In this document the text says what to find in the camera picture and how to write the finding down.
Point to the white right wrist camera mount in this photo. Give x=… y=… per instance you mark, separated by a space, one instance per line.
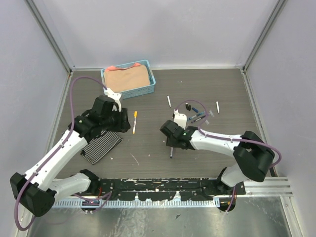
x=180 y=119

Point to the blue plastic basket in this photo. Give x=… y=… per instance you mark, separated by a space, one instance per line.
x=138 y=91

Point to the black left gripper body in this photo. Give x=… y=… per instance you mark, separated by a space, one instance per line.
x=117 y=122

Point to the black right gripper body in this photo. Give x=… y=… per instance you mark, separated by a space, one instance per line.
x=171 y=142

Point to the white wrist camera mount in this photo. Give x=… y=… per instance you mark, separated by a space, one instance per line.
x=117 y=97
x=180 y=119

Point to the white pen black tip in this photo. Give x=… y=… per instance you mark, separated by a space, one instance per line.
x=169 y=102

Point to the white pen yellow end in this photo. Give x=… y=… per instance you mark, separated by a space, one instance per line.
x=134 y=123

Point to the slotted cable duct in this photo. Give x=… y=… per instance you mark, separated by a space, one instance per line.
x=177 y=203

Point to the peach folded cloth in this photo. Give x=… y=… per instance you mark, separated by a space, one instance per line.
x=122 y=79

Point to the cyan gel pen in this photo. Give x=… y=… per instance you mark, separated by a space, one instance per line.
x=195 y=116

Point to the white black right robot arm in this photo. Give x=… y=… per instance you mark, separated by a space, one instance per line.
x=253 y=157

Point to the white pen at right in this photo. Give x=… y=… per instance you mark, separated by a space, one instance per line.
x=217 y=107

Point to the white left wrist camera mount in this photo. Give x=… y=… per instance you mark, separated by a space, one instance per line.
x=117 y=97

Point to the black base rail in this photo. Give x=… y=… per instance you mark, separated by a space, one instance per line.
x=194 y=189

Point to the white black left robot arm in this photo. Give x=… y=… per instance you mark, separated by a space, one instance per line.
x=37 y=190

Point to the black white striped cloth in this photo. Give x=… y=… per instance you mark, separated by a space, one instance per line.
x=100 y=146

